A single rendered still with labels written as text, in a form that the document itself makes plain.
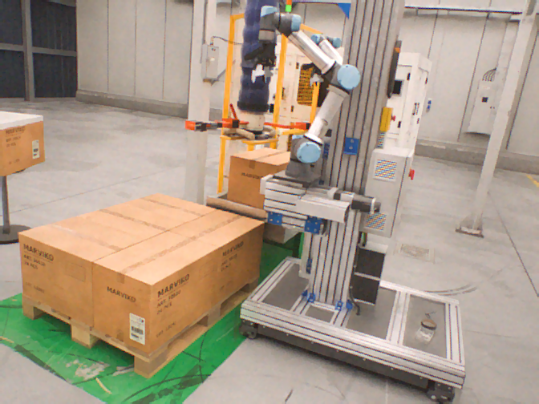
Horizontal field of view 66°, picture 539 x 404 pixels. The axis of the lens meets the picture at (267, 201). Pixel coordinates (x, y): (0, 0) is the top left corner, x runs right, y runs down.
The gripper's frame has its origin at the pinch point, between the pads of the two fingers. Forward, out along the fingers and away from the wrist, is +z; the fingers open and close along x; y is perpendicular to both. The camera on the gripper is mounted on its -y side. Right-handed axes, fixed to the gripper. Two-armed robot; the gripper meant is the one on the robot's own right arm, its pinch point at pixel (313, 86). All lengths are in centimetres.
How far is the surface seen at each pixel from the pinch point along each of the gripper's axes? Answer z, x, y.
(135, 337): 131, -148, -34
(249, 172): 67, -16, -35
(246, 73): -4, -34, -37
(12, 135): 60, -72, -211
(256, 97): 10.7, -33.7, -28.5
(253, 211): 93, -24, -26
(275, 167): 59, -18, -15
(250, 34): -28, -36, -36
